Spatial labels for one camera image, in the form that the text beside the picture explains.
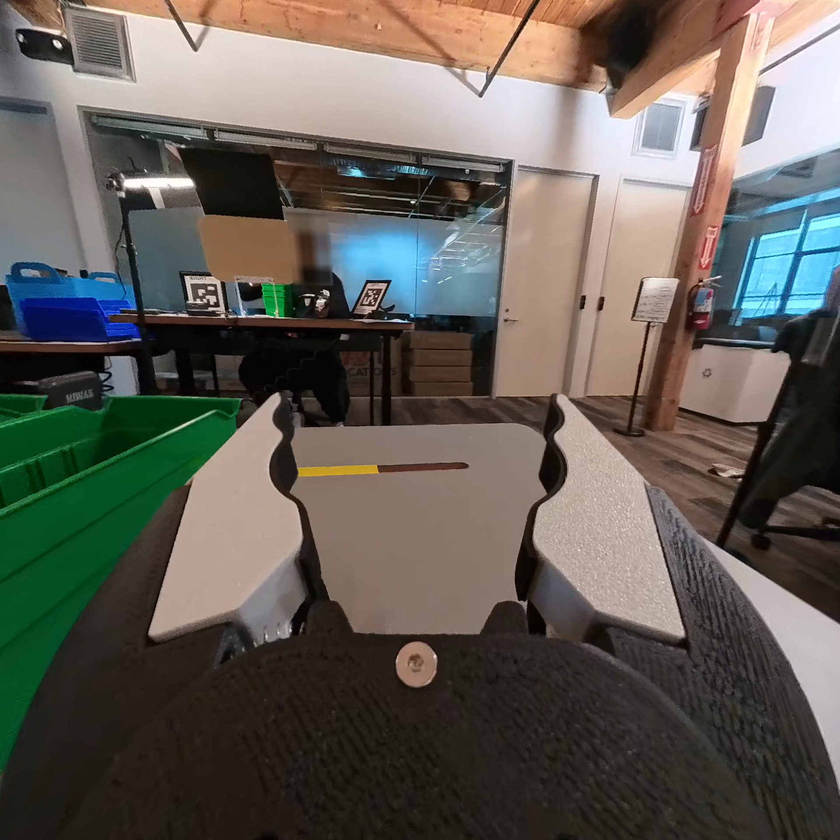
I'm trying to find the white door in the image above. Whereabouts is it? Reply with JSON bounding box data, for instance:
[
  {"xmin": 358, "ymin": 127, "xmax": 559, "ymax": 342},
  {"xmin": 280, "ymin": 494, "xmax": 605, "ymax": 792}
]
[
  {"xmin": 492, "ymin": 167, "xmax": 599, "ymax": 398},
  {"xmin": 584, "ymin": 177, "xmax": 693, "ymax": 398}
]

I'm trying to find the black office chair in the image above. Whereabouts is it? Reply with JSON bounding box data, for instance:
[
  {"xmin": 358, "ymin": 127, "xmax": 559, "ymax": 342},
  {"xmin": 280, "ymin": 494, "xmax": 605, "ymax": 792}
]
[{"xmin": 715, "ymin": 315, "xmax": 840, "ymax": 552}]

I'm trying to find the red fire extinguisher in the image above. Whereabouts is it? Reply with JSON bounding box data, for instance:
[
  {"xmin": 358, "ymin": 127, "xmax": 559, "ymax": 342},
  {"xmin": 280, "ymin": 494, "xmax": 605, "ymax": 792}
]
[{"xmin": 686, "ymin": 276, "xmax": 723, "ymax": 331}]

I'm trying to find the framed fiducial tag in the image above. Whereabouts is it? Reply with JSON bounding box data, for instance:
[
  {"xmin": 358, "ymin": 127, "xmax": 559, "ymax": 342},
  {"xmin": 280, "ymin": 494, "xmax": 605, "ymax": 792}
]
[
  {"xmin": 352, "ymin": 280, "xmax": 392, "ymax": 316},
  {"xmin": 179, "ymin": 270, "xmax": 229, "ymax": 316}
]

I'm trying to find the brown cardboard panel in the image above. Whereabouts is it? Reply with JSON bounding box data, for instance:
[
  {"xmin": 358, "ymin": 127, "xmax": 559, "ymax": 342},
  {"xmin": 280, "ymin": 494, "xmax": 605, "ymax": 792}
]
[{"xmin": 199, "ymin": 215, "xmax": 303, "ymax": 282}]

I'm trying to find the black security camera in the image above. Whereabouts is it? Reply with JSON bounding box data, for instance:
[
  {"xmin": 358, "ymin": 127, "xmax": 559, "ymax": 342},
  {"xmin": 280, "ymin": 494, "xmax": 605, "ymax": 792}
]
[{"xmin": 16, "ymin": 28, "xmax": 74, "ymax": 65}]

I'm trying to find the dark green jacket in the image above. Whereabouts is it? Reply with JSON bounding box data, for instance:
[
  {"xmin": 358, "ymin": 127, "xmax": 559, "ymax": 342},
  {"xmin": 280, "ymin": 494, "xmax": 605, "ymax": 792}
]
[{"xmin": 738, "ymin": 308, "xmax": 840, "ymax": 529}]

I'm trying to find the wooden post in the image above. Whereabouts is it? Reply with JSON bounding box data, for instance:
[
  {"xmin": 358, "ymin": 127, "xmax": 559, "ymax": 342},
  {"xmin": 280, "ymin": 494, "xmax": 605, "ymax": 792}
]
[{"xmin": 640, "ymin": 13, "xmax": 775, "ymax": 432}]

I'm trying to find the stack of blue bins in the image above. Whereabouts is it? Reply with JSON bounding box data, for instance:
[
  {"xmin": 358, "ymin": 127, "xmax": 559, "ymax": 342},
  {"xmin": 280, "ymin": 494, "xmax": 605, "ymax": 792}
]
[{"xmin": 5, "ymin": 262, "xmax": 142, "ymax": 343}]

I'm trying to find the stack of cardboard boxes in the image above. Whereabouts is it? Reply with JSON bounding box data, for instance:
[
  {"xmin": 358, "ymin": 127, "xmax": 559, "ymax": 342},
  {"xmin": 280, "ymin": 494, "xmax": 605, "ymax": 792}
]
[{"xmin": 341, "ymin": 331, "xmax": 475, "ymax": 397}]

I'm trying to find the wooden workbench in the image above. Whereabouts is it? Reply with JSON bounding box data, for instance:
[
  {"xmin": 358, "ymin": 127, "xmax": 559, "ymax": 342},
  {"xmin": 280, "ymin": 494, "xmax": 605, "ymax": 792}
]
[
  {"xmin": 108, "ymin": 314, "xmax": 416, "ymax": 425},
  {"xmin": 0, "ymin": 331, "xmax": 142, "ymax": 395}
]

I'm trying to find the black wall screen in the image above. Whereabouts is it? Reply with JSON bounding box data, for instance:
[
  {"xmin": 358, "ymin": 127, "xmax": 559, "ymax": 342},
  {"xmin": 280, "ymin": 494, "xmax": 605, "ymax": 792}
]
[{"xmin": 179, "ymin": 147, "xmax": 286, "ymax": 221}]

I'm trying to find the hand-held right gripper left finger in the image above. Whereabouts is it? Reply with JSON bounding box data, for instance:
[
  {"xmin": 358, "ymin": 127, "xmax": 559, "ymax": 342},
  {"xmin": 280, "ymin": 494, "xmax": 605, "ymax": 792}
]
[{"xmin": 147, "ymin": 392, "xmax": 316, "ymax": 648}]

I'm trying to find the black equipment case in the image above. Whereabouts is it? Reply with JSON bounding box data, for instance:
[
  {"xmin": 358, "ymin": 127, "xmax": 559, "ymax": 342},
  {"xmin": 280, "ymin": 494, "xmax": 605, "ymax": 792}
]
[{"xmin": 13, "ymin": 371, "xmax": 106, "ymax": 412}]

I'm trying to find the white recycling cabinet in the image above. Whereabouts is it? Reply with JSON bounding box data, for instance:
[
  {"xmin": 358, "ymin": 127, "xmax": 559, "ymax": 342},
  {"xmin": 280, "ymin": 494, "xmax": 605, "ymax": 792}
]
[{"xmin": 679, "ymin": 338, "xmax": 791, "ymax": 425}]

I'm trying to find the long red arrow sign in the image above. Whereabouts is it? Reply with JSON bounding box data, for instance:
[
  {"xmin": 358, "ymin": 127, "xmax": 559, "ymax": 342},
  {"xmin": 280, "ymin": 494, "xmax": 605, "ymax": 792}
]
[{"xmin": 692, "ymin": 144, "xmax": 718, "ymax": 216}]

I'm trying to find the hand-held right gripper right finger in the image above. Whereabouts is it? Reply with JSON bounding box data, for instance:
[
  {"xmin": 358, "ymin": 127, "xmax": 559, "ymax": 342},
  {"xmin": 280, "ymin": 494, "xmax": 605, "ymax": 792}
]
[{"xmin": 514, "ymin": 392, "xmax": 688, "ymax": 645}]

